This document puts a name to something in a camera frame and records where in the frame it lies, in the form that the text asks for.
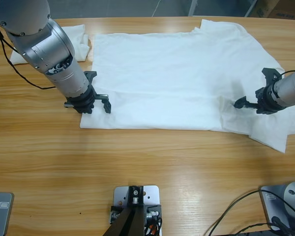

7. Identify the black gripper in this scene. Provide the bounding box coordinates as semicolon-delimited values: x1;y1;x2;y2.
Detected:
233;85;285;115
63;86;112;115

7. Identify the white T-shirt with black print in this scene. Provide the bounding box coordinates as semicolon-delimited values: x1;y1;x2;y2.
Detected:
79;19;295;154

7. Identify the white metal leg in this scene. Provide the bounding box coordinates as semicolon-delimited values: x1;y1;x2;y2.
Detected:
244;0;258;17
188;0;200;17

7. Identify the white mounting block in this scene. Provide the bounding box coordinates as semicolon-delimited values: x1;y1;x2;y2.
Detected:
113;185;162;236

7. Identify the cardboard box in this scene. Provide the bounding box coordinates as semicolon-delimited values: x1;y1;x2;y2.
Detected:
257;0;295;19

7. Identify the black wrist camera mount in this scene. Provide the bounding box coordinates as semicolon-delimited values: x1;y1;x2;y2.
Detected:
84;70;98;86

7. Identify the long black cable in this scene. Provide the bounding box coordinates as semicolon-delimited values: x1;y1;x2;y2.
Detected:
208;189;295;236

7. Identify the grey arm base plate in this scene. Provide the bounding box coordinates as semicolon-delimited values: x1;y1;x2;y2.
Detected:
0;191;15;236
259;181;295;233

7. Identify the white cord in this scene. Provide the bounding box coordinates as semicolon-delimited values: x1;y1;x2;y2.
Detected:
152;0;163;16

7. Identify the dark camera post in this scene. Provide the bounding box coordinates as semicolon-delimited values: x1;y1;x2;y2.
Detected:
104;186;145;236

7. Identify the thin black cable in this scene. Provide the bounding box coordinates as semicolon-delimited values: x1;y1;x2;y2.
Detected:
233;222;276;236

